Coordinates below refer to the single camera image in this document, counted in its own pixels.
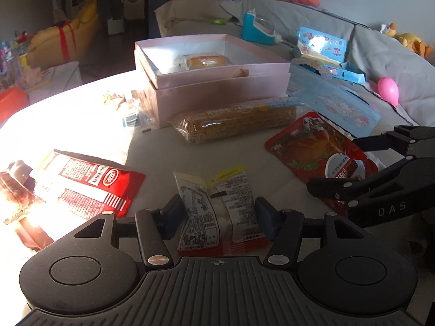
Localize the green small toy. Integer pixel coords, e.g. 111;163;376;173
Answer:
211;19;227;25

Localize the white yellow snack packet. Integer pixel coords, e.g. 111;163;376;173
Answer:
174;166;269;256

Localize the round bread packet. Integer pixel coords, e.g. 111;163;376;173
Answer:
174;53;232;71

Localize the teal toy appliance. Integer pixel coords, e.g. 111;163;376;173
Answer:
241;10;283;46

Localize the red white snack bag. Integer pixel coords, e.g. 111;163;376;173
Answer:
30;151;145;219

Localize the clear small snack packet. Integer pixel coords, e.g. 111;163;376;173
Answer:
103;90;159;135

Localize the blue sticker toy box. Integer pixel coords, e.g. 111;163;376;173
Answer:
292;27;366;84

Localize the orange plastic bucket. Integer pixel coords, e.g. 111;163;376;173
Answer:
0;86;30;122

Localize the yellow armchair with red ribbon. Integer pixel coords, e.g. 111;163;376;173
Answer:
25;0;100;69

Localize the pink box base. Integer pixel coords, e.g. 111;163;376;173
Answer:
134;50;290;127

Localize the long bread stick packet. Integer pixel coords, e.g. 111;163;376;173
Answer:
170;96;309;144

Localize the pink plastic egg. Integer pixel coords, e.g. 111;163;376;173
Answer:
377;77;400;107

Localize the pink box tray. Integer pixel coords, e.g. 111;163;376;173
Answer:
135;34;290;89

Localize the brown shiny snack packet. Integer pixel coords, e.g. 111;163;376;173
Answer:
1;160;53;252

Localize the orange carrot plush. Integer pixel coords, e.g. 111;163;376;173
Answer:
289;0;320;7

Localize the yellow duck plush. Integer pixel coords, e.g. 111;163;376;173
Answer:
380;23;434;59

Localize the white side table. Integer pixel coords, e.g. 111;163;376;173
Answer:
27;62;83;105

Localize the grey covered sofa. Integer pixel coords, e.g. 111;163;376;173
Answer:
154;0;435;127

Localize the red chicken leg packet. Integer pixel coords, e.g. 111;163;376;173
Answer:
264;110;381;211

